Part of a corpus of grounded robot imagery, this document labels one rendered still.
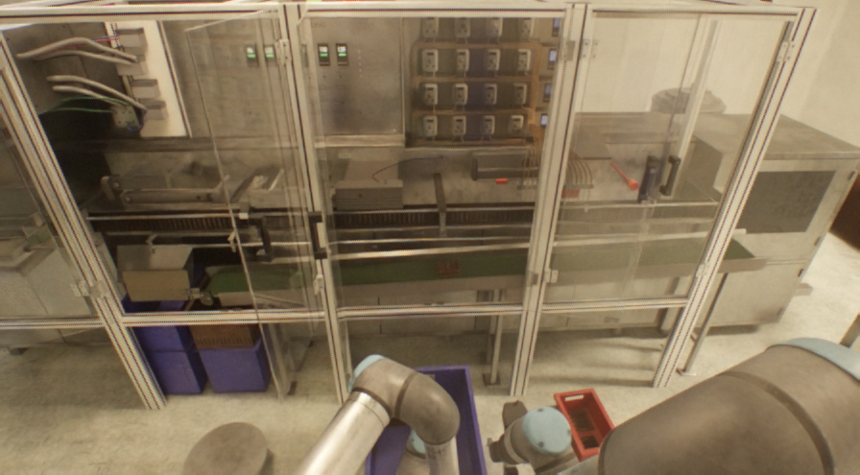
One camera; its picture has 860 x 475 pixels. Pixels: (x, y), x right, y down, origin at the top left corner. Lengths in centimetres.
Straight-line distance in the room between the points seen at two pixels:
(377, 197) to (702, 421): 150
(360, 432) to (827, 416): 83
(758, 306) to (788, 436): 259
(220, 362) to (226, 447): 48
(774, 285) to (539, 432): 219
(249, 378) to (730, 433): 221
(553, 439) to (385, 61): 156
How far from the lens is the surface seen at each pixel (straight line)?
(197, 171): 229
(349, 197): 180
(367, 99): 204
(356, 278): 196
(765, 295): 301
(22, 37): 219
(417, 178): 209
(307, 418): 236
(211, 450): 208
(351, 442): 106
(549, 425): 99
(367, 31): 198
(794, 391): 50
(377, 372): 113
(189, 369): 249
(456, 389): 201
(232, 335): 224
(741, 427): 46
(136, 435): 260
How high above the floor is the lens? 189
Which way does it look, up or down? 30 degrees down
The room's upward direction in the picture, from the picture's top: straight up
